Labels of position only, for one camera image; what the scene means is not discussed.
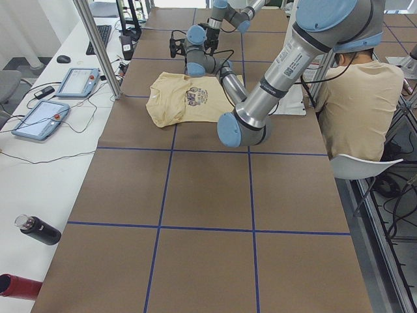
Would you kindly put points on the far teach pendant tablet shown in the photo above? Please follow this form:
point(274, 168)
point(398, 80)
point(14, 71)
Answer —
point(78, 83)

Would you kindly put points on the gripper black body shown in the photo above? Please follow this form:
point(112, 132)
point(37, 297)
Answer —
point(213, 36)
point(181, 47)

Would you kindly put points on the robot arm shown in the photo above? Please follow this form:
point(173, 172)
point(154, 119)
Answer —
point(221, 11)
point(320, 27)

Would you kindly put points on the white chair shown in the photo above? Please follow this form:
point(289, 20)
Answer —
point(351, 168)

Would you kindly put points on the teach pendant tablet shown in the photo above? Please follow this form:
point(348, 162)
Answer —
point(78, 83)
point(42, 120)

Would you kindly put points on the aluminium frame post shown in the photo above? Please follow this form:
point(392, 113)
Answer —
point(86, 16)

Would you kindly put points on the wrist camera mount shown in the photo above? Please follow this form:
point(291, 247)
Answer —
point(173, 47)

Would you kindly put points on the black monitor stand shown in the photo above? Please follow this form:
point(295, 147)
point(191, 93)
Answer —
point(129, 21)

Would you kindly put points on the red cylinder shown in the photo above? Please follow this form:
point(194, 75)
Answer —
point(19, 287)

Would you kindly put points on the black bottle with clear cap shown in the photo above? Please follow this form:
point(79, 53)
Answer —
point(38, 229)

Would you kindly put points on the cream long-sleeve printed shirt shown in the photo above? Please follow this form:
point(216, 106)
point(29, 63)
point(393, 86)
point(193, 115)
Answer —
point(178, 98)

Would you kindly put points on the seated person in beige shirt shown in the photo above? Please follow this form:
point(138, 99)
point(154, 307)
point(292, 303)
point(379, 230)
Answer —
point(356, 104)

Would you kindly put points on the grey office chair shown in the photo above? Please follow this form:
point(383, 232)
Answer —
point(10, 80)

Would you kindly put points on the near teach pendant tablet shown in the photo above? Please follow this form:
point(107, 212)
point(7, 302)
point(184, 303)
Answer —
point(42, 120)

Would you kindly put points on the black computer mouse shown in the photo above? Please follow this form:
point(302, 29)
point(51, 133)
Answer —
point(63, 59)

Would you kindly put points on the black power adapter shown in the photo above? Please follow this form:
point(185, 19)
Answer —
point(44, 92)

